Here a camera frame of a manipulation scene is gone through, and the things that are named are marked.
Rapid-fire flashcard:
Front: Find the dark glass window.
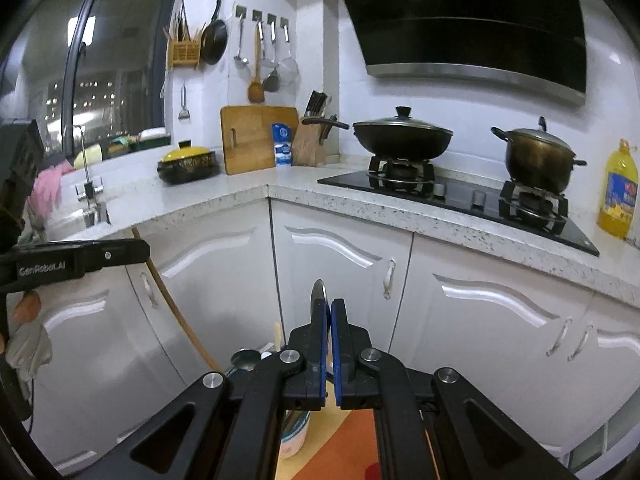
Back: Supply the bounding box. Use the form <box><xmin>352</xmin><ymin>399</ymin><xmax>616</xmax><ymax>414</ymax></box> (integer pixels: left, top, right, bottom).
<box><xmin>0</xmin><ymin>0</ymin><xmax>173</xmax><ymax>171</ymax></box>

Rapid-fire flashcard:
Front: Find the yellow casserole lid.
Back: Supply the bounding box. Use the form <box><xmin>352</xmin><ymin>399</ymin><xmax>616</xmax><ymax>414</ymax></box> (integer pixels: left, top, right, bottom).
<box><xmin>161</xmin><ymin>140</ymin><xmax>216</xmax><ymax>163</ymax></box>

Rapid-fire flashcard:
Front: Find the bundle of chopsticks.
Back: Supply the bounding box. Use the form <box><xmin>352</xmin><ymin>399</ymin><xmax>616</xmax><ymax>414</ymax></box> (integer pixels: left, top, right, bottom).
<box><xmin>162</xmin><ymin>0</ymin><xmax>206</xmax><ymax>43</ymax></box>

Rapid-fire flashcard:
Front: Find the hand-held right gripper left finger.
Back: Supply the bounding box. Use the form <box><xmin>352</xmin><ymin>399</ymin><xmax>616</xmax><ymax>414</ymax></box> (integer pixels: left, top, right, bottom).
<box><xmin>87</xmin><ymin>300</ymin><xmax>332</xmax><ymax>480</ymax></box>

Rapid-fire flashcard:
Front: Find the black wok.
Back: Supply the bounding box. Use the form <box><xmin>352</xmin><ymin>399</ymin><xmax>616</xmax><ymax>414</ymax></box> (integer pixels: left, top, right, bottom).
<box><xmin>301</xmin><ymin>116</ymin><xmax>454</xmax><ymax>161</ymax></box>

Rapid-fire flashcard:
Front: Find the glass wok lid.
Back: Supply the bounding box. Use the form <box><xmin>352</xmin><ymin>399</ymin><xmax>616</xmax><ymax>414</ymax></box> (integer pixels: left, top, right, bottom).
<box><xmin>353</xmin><ymin>106</ymin><xmax>454</xmax><ymax>137</ymax></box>

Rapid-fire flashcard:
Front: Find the black frying pan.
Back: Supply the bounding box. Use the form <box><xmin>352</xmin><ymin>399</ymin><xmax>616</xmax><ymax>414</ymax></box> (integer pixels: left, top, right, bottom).
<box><xmin>200</xmin><ymin>0</ymin><xmax>229</xmax><ymax>66</ymax></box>

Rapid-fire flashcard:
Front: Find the white printed cup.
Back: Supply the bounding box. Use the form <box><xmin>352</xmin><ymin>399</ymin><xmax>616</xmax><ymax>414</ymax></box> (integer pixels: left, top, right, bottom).
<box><xmin>279</xmin><ymin>409</ymin><xmax>312</xmax><ymax>461</ymax></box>

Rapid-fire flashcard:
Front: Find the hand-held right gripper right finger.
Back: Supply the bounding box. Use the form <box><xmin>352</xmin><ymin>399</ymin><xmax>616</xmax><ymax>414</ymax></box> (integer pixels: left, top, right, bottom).
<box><xmin>331</xmin><ymin>298</ymin><xmax>576</xmax><ymax>480</ymax></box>

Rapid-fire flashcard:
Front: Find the bronze pot lid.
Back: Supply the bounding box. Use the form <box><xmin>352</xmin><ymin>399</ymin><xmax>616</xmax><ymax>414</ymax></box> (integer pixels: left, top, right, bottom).
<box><xmin>505</xmin><ymin>116</ymin><xmax>575</xmax><ymax>153</ymax></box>

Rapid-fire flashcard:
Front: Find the wooden spatula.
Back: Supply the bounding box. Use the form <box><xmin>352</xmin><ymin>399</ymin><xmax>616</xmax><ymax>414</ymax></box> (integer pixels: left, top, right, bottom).
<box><xmin>247</xmin><ymin>22</ymin><xmax>266</xmax><ymax>105</ymax></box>

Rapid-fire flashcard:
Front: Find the yellow cooking oil bottle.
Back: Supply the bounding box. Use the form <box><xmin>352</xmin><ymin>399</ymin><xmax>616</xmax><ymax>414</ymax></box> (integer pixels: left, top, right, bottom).
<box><xmin>597</xmin><ymin>139</ymin><xmax>640</xmax><ymax>240</ymax></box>

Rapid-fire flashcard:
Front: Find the metal kitchen faucet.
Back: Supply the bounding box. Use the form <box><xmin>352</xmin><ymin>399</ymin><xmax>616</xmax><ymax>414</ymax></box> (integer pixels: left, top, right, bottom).
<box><xmin>75</xmin><ymin>127</ymin><xmax>108</xmax><ymax>226</ymax></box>

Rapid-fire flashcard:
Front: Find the pink cloth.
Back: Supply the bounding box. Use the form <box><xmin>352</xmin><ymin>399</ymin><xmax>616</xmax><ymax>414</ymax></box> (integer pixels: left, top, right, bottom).
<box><xmin>27</xmin><ymin>162</ymin><xmax>73</xmax><ymax>211</ymax></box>

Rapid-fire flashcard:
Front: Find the green tray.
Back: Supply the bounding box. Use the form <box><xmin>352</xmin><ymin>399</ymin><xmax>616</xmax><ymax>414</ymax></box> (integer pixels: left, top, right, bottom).
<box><xmin>127</xmin><ymin>127</ymin><xmax>171</xmax><ymax>151</ymax></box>

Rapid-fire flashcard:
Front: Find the bronze cooking pot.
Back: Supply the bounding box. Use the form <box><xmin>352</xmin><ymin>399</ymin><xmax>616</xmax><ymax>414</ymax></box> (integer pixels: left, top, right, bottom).
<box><xmin>491</xmin><ymin>126</ymin><xmax>587</xmax><ymax>195</ymax></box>

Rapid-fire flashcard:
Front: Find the black range hood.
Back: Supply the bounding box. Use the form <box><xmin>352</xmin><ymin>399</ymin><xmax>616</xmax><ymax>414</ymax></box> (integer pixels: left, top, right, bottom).
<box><xmin>327</xmin><ymin>0</ymin><xmax>588</xmax><ymax>107</ymax></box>

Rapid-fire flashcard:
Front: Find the black gas stove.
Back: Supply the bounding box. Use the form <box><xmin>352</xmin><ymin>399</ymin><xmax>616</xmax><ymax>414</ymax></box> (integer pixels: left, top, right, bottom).
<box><xmin>317</xmin><ymin>155</ymin><xmax>601</xmax><ymax>257</ymax></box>

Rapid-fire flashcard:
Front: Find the wooden knife block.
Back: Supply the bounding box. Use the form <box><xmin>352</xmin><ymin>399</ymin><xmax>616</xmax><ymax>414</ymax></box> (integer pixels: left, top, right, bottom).
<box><xmin>291</xmin><ymin>127</ymin><xmax>331</xmax><ymax>168</ymax></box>

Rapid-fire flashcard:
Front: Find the person's left hand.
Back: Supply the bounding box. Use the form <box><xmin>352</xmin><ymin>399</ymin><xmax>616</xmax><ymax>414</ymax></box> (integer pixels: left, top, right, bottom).
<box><xmin>0</xmin><ymin>290</ymin><xmax>53</xmax><ymax>386</ymax></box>

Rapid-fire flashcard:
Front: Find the metal ladle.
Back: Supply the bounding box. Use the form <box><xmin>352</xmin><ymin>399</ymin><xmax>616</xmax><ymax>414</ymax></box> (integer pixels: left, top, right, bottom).
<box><xmin>234</xmin><ymin>12</ymin><xmax>250</xmax><ymax>68</ymax></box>

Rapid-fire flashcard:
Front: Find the wooden cutting board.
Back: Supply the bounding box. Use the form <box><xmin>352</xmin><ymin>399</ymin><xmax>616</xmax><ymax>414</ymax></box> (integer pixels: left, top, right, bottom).
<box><xmin>220</xmin><ymin>105</ymin><xmax>301</xmax><ymax>176</ymax></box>

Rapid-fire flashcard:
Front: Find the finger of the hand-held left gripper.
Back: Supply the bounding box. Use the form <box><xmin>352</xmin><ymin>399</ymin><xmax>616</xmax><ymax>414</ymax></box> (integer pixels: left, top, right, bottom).
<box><xmin>82</xmin><ymin>238</ymin><xmax>151</xmax><ymax>276</ymax></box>

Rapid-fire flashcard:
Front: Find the silver metal utensil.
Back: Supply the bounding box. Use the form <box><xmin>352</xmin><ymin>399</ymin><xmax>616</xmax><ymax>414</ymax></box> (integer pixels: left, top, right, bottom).
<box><xmin>310</xmin><ymin>279</ymin><xmax>332</xmax><ymax>341</ymax></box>

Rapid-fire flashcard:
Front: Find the wooden chopstick holder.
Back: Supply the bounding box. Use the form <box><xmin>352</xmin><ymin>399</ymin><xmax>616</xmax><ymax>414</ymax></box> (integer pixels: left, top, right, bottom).
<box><xmin>167</xmin><ymin>37</ymin><xmax>203</xmax><ymax>68</ymax></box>

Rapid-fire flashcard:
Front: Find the blue white salt bag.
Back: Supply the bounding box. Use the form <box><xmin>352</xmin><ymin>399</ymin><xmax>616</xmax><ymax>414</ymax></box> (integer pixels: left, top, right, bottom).
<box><xmin>271</xmin><ymin>122</ymin><xmax>297</xmax><ymax>167</ymax></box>

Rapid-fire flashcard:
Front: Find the steel sink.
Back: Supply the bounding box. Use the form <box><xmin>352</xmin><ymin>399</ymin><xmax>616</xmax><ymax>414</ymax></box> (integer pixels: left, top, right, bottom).
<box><xmin>45</xmin><ymin>205</ymin><xmax>113</xmax><ymax>241</ymax></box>

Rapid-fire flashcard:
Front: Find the white cabinet door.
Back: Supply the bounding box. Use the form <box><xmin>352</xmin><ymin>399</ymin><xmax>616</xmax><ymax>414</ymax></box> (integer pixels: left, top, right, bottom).
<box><xmin>270</xmin><ymin>200</ymin><xmax>415</xmax><ymax>361</ymax></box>
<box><xmin>400</xmin><ymin>235</ymin><xmax>596</xmax><ymax>456</ymax></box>
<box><xmin>20</xmin><ymin>260</ymin><xmax>201</xmax><ymax>471</ymax></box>
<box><xmin>570</xmin><ymin>290</ymin><xmax>640</xmax><ymax>461</ymax></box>
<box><xmin>132</xmin><ymin>199</ymin><xmax>281</xmax><ymax>376</ymax></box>

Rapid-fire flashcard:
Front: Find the metal cabinet handle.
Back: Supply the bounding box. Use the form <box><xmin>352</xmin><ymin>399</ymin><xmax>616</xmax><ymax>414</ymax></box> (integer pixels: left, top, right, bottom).
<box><xmin>567</xmin><ymin>324</ymin><xmax>594</xmax><ymax>362</ymax></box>
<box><xmin>546</xmin><ymin>317</ymin><xmax>573</xmax><ymax>357</ymax></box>
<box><xmin>382</xmin><ymin>259</ymin><xmax>397</xmax><ymax>301</ymax></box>
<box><xmin>141</xmin><ymin>272</ymin><xmax>160</xmax><ymax>310</ymax></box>

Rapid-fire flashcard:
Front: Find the curved wooden rim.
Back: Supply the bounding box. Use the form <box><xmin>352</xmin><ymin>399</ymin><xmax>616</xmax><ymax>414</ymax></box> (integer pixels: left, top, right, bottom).
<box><xmin>131</xmin><ymin>226</ymin><xmax>223</xmax><ymax>373</ymax></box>

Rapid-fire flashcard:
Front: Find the black casserole pot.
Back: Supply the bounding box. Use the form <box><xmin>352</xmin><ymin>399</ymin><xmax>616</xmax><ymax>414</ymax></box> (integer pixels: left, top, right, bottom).
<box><xmin>156</xmin><ymin>152</ymin><xmax>222</xmax><ymax>185</ymax></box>

